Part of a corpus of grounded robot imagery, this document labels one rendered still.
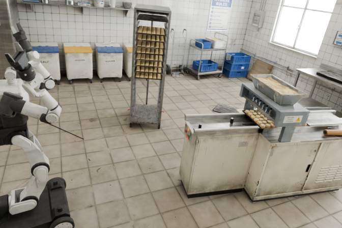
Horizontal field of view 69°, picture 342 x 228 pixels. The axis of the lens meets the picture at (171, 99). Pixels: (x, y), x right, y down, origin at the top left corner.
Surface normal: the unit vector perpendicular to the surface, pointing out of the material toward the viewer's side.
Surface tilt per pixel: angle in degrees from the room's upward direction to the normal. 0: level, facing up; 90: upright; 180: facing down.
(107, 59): 92
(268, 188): 91
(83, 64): 92
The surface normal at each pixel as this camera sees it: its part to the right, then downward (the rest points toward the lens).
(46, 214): 0.10, -0.91
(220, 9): 0.39, 0.42
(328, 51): -0.91, 0.07
